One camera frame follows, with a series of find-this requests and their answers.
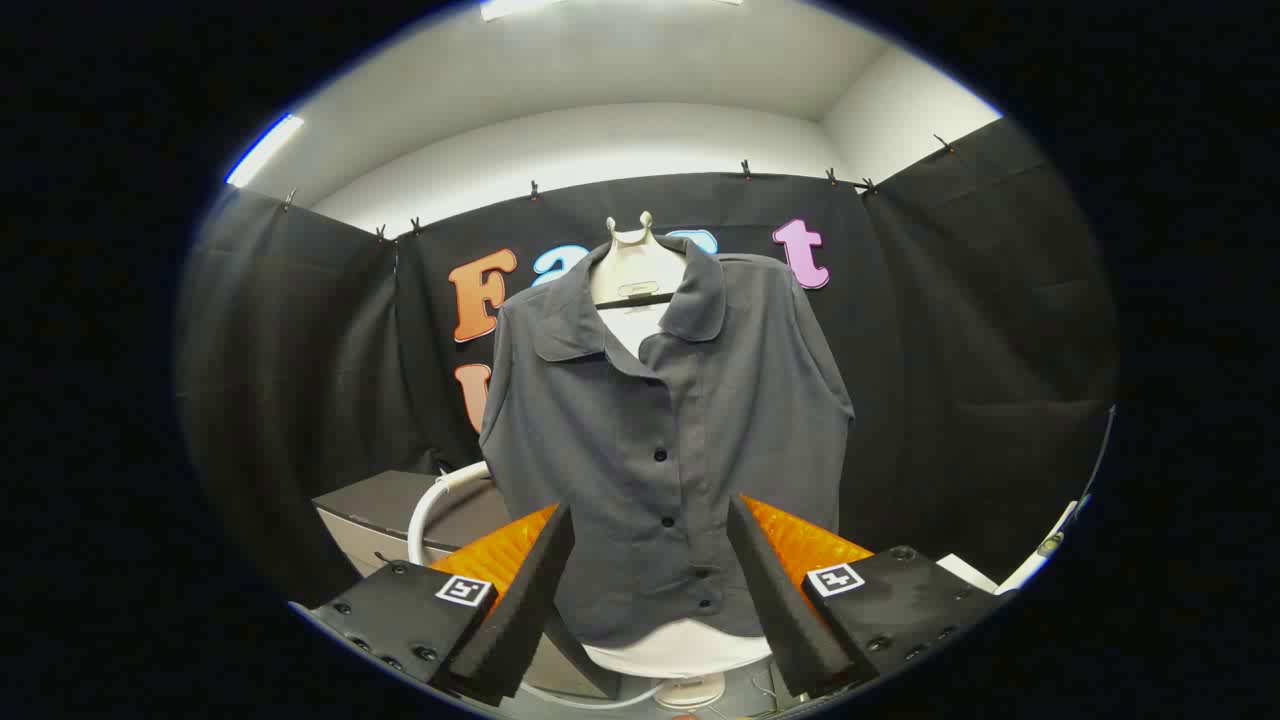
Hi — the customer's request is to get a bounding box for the black backdrop cloth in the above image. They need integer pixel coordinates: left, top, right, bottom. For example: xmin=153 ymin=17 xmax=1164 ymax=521
xmin=175 ymin=118 xmax=1119 ymax=606

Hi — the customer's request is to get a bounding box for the ceiling light strip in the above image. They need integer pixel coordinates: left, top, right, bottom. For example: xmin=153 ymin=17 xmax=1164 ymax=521
xmin=480 ymin=0 xmax=743 ymax=23

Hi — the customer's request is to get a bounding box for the grey button-up shirt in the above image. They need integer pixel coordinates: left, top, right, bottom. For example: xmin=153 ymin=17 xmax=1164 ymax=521
xmin=478 ymin=235 xmax=856 ymax=649

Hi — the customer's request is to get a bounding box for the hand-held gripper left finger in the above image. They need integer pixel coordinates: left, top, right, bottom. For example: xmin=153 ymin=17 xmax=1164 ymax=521
xmin=290 ymin=503 xmax=576 ymax=706

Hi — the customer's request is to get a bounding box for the row of black backdrop clips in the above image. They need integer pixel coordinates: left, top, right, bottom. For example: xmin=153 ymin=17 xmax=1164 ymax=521
xmin=283 ymin=132 xmax=956 ymax=243

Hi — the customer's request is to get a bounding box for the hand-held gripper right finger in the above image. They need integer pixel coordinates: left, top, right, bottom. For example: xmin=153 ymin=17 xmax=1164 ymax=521
xmin=727 ymin=493 xmax=1006 ymax=699

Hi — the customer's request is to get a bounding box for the grey cabinet with dark top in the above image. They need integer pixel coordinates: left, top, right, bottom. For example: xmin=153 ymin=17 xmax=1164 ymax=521
xmin=313 ymin=470 xmax=621 ymax=701

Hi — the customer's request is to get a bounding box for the white steamer hose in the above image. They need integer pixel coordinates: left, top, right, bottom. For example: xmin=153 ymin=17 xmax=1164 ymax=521
xmin=407 ymin=461 xmax=493 ymax=568

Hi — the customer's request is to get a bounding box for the white mannequin torso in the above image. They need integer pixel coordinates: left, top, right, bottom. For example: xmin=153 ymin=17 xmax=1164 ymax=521
xmin=585 ymin=210 xmax=776 ymax=711

